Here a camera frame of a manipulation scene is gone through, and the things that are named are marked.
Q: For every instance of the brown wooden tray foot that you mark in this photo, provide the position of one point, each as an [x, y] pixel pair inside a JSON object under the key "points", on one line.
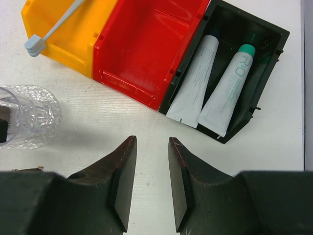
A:
{"points": [[4, 123]]}

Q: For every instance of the yellow plastic bin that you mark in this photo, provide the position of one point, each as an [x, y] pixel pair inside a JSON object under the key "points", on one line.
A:
{"points": [[72, 44]]}

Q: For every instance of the red plastic bin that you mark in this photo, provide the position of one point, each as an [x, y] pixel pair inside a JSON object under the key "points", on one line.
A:
{"points": [[142, 44]]}

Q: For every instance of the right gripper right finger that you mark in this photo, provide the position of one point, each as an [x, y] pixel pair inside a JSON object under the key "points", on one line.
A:
{"points": [[207, 201]]}

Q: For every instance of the clear plastic cup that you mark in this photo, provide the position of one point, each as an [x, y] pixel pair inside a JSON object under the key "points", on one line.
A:
{"points": [[24, 115]]}

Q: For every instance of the clear textured oval tray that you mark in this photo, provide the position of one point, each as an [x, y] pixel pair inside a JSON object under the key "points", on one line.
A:
{"points": [[44, 117]]}

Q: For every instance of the black plastic bin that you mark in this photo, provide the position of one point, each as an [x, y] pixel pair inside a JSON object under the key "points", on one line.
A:
{"points": [[223, 71]]}

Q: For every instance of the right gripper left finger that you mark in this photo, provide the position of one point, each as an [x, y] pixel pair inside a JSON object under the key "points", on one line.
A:
{"points": [[92, 201]]}

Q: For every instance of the white toothpaste tube green cap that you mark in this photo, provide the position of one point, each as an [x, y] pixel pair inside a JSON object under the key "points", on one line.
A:
{"points": [[218, 110]]}

